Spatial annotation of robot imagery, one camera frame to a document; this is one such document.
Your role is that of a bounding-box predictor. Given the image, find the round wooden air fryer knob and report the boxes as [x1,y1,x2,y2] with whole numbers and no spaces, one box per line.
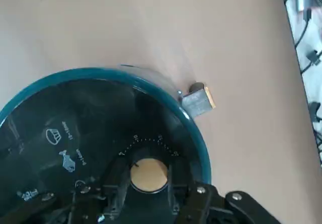
[129,158,169,193]

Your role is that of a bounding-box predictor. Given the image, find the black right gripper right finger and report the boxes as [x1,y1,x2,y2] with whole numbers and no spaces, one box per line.
[167,158,281,224]

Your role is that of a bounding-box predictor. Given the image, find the green air fryer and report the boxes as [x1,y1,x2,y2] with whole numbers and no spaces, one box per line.
[0,64,216,224]

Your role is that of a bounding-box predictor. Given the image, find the black plug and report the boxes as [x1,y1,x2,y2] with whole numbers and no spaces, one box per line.
[306,49,322,66]

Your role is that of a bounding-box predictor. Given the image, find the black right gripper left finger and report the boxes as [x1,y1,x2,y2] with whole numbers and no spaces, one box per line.
[32,157,133,224]

